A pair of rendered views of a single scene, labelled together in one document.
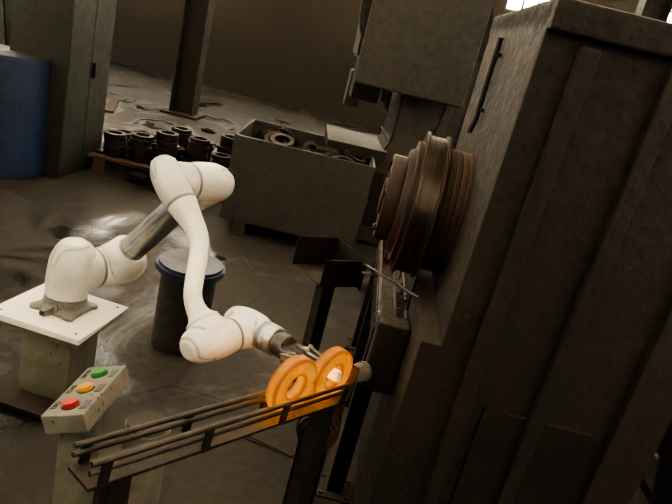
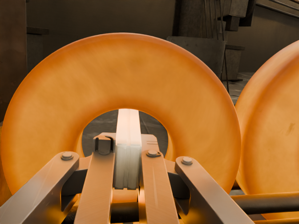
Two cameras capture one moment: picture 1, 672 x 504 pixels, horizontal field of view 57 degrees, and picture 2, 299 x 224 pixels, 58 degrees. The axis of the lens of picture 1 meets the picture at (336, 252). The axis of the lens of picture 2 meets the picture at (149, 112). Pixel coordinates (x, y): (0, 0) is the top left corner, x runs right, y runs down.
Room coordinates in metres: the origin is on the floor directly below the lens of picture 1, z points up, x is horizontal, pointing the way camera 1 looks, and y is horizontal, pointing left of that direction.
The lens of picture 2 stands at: (1.61, 0.08, 0.78)
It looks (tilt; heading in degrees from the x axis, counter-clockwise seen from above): 14 degrees down; 228
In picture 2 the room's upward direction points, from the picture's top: 5 degrees clockwise
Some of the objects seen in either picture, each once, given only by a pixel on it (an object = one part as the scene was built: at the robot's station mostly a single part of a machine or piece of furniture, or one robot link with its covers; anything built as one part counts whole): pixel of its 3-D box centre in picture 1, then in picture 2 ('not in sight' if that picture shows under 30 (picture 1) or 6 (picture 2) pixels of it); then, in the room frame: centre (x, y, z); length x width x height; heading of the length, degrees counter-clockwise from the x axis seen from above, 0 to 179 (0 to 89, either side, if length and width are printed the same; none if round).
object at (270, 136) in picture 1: (300, 184); not in sight; (4.75, 0.40, 0.39); 1.03 x 0.83 x 0.79; 93
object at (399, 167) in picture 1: (389, 197); not in sight; (1.99, -0.12, 1.11); 0.28 x 0.06 x 0.28; 179
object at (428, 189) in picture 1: (418, 204); not in sight; (1.99, -0.22, 1.11); 0.47 x 0.06 x 0.47; 179
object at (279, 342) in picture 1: (289, 349); not in sight; (1.60, 0.06, 0.70); 0.09 x 0.08 x 0.07; 54
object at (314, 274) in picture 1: (314, 322); not in sight; (2.50, 0.02, 0.36); 0.26 x 0.20 x 0.72; 34
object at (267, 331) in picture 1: (272, 339); not in sight; (1.64, 0.12, 0.69); 0.09 x 0.06 x 0.09; 144
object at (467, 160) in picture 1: (442, 211); not in sight; (1.98, -0.30, 1.11); 0.47 x 0.10 x 0.47; 179
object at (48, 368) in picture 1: (59, 354); not in sight; (2.09, 0.95, 0.16); 0.40 x 0.40 x 0.31; 84
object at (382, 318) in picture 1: (385, 354); not in sight; (1.75, -0.23, 0.68); 0.11 x 0.08 x 0.24; 89
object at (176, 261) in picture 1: (184, 302); not in sight; (2.66, 0.64, 0.22); 0.32 x 0.32 x 0.43
